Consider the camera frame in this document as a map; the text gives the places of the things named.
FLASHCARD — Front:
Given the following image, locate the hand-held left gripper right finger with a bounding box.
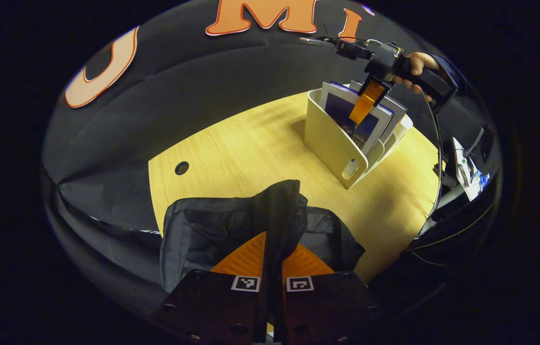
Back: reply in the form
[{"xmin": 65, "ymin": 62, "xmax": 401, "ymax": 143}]
[{"xmin": 281, "ymin": 242, "xmax": 386, "ymax": 344}]

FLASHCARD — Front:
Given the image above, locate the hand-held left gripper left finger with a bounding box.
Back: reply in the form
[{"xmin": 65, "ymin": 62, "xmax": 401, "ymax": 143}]
[{"xmin": 150, "ymin": 231, "xmax": 268, "ymax": 344}]

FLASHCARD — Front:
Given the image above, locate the blue cover book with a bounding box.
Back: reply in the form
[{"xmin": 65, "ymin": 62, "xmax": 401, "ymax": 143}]
[{"xmin": 320, "ymin": 81, "xmax": 395, "ymax": 156}]

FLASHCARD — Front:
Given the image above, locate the white portrait cover book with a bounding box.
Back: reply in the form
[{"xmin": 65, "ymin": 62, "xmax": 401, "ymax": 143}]
[{"xmin": 349, "ymin": 79, "xmax": 409, "ymax": 144}]

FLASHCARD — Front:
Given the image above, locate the white bookshelf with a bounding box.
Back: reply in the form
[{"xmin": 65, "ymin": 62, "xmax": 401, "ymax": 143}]
[{"xmin": 303, "ymin": 79, "xmax": 414, "ymax": 190}]

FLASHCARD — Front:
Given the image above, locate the black schoolbag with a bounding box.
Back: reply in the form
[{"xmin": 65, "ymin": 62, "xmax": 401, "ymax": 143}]
[{"xmin": 160, "ymin": 180, "xmax": 366, "ymax": 331}]

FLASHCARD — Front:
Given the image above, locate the white electronic device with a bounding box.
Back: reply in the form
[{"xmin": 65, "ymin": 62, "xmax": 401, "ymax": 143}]
[{"xmin": 451, "ymin": 137, "xmax": 492, "ymax": 202}]

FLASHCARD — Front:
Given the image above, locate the black backdrop cloth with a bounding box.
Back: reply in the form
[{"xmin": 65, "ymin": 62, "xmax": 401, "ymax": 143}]
[{"xmin": 42, "ymin": 0, "xmax": 493, "ymax": 317}]

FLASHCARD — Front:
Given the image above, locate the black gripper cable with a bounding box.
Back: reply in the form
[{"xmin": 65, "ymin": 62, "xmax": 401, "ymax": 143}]
[{"xmin": 422, "ymin": 91, "xmax": 445, "ymax": 219}]

